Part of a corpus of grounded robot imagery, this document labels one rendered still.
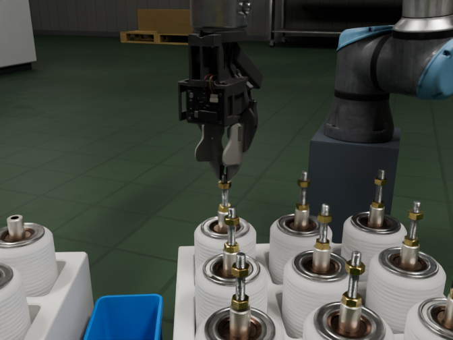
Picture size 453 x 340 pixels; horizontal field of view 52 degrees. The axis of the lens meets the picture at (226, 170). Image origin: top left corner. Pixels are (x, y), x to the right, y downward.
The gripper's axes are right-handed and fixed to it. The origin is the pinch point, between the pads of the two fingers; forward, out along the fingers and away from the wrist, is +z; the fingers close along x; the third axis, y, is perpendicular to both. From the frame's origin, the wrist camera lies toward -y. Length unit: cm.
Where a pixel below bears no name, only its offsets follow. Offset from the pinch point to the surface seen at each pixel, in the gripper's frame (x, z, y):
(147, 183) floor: -60, 34, -61
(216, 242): 0.8, 9.5, 4.8
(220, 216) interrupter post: -0.1, 7.0, 1.7
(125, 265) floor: -34, 34, -16
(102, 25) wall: -531, 16, -593
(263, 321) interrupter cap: 13.9, 9.1, 18.8
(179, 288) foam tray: -3.5, 16.4, 8.5
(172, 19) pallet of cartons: -335, -1, -509
